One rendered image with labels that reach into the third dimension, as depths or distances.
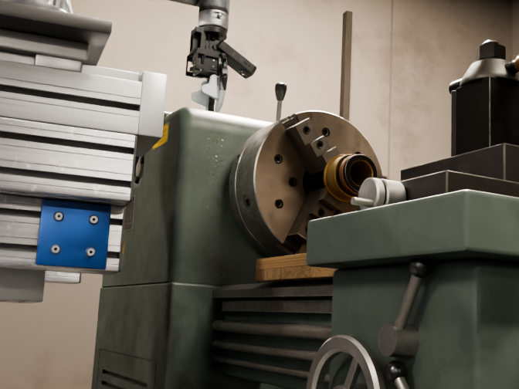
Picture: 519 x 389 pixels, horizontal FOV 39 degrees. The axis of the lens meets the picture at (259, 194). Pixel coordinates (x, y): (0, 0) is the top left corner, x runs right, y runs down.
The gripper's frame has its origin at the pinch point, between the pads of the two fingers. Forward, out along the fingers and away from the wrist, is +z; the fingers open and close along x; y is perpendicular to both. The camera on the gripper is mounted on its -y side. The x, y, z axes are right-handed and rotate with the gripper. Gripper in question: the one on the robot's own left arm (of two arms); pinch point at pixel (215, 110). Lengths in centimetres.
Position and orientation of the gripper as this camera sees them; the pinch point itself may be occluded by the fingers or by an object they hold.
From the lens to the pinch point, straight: 180.3
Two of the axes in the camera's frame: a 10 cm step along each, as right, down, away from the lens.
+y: -9.0, -1.2, -4.3
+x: 4.4, -1.3, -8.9
